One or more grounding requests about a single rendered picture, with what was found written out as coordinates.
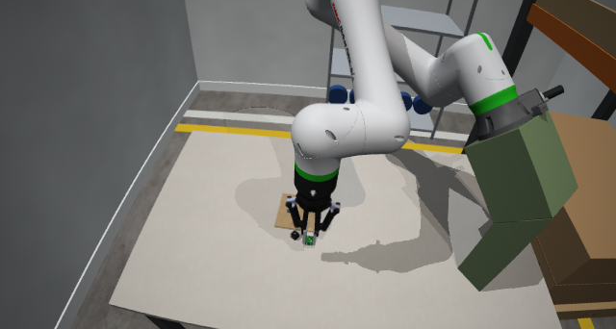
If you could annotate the tan square mat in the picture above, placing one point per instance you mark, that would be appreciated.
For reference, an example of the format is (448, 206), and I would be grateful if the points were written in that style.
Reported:
(284, 219)

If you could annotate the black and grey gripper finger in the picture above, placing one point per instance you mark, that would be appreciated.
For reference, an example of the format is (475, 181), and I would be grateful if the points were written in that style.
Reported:
(333, 210)
(291, 205)

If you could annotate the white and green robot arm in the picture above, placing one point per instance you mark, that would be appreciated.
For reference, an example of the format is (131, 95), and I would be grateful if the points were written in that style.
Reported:
(378, 123)

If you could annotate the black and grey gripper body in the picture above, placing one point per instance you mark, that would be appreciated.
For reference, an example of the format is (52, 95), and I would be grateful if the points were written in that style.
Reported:
(313, 202)

